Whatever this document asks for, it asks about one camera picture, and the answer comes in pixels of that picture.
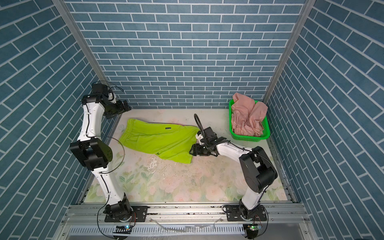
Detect lime green shorts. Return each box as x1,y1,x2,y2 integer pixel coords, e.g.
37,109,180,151
120,119,199,164

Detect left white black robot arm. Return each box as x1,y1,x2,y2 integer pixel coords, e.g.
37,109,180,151
70,94,134,222

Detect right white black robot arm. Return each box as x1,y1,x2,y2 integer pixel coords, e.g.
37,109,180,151
190,134,278,220

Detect pink shorts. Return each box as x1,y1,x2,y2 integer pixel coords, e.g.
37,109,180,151
231,93,268,137

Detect green plastic basket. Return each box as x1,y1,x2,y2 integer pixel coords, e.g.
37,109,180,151
229,100,271,142

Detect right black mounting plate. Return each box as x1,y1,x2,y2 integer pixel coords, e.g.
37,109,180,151
222,205,268,222

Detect black mounting plate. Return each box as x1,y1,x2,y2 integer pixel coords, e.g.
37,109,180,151
104,206,149,223
222,205,268,222

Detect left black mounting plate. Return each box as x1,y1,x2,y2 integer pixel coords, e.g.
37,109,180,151
104,206,149,223

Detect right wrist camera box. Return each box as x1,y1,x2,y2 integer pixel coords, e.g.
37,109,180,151
196,131,205,145

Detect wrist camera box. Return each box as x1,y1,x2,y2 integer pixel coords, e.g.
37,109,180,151
92,83,113,98
196,131,205,145

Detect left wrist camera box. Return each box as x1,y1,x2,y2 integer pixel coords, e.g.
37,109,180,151
92,83,113,98

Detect left aluminium corner post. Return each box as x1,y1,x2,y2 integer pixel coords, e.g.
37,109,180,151
52,0,124,114

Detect aluminium corner post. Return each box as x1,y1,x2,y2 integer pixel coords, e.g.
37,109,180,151
52,0,124,114
262,0,316,104

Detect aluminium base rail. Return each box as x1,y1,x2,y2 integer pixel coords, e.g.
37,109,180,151
59,201,313,226

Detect right aluminium corner post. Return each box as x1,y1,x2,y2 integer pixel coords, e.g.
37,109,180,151
262,0,316,104

